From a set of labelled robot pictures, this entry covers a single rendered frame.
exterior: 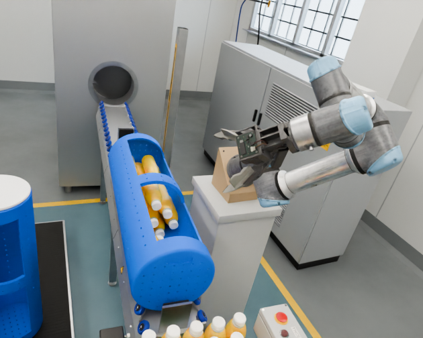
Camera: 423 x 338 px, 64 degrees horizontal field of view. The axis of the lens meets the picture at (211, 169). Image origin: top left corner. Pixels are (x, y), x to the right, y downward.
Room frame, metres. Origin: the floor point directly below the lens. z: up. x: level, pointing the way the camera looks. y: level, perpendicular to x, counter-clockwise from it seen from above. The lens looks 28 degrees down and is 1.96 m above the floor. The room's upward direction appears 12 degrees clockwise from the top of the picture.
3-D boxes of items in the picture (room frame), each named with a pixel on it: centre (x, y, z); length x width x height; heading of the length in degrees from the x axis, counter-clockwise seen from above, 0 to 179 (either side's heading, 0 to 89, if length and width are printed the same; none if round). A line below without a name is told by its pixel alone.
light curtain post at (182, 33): (2.24, 0.35, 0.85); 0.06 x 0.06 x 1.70; 25
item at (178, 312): (0.75, 0.02, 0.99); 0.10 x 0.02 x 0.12; 115
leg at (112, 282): (1.67, 0.53, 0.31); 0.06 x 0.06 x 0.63; 25
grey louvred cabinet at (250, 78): (3.23, -0.55, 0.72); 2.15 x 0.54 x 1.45; 29
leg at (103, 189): (2.56, 0.94, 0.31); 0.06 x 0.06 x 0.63; 25
